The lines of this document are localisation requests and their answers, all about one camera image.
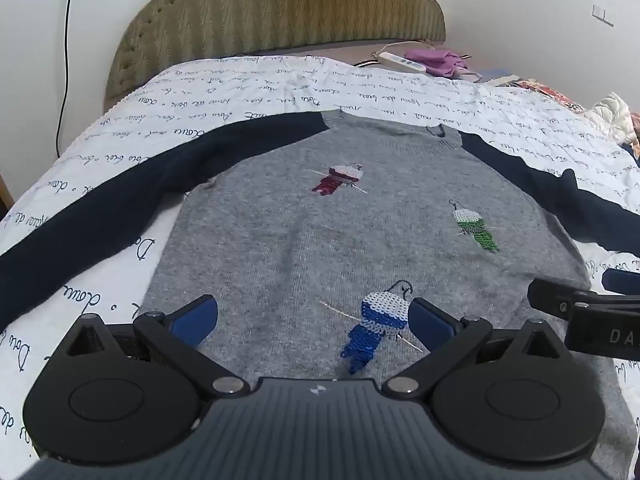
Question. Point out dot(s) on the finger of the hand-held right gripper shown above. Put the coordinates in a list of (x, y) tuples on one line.
[(555, 297), (622, 281)]

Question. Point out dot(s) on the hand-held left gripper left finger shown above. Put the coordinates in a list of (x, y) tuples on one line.
[(196, 319)]

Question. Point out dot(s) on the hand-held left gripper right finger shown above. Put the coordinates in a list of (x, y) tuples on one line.
[(429, 325)]

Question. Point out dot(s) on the grey sweater with navy sleeves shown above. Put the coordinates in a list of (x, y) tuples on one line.
[(325, 240)]

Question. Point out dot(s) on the pile of clothes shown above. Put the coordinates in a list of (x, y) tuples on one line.
[(555, 95)]

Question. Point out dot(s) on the wooden furniture edge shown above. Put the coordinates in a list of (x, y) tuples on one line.
[(5, 192)]

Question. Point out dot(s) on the light blue cloth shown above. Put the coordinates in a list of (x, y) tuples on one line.
[(495, 74)]

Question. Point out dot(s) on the white script-print bed sheet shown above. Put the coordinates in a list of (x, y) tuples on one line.
[(260, 85)]

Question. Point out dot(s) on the purple cloth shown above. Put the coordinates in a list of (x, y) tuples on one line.
[(437, 61)]

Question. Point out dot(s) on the olive padded headboard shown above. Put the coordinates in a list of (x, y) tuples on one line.
[(280, 5)]

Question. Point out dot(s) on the white wall switch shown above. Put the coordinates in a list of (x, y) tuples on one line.
[(602, 14)]

